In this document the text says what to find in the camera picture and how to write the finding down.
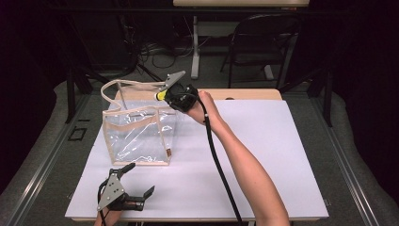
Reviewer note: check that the white-legged desk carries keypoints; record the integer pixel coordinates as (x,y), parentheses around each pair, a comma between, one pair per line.
(219,6)

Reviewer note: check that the person's right hand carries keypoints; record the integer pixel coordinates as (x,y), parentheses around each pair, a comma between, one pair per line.
(205,109)

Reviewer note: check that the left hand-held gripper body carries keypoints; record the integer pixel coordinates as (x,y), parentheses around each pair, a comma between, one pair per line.
(114,191)

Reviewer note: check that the black folding chair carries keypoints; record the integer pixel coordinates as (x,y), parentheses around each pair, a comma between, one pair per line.
(260,40)

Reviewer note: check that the clear bag with beige trim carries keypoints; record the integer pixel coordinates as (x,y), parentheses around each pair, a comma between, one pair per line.
(141,135)

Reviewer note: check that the person's left hand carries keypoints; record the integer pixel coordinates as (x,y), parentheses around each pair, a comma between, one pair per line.
(108,217)

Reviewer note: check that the black metal stand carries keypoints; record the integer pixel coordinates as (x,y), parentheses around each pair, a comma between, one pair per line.
(73,91)
(320,88)

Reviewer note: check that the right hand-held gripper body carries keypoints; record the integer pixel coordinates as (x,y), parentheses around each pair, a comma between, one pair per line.
(180,94)

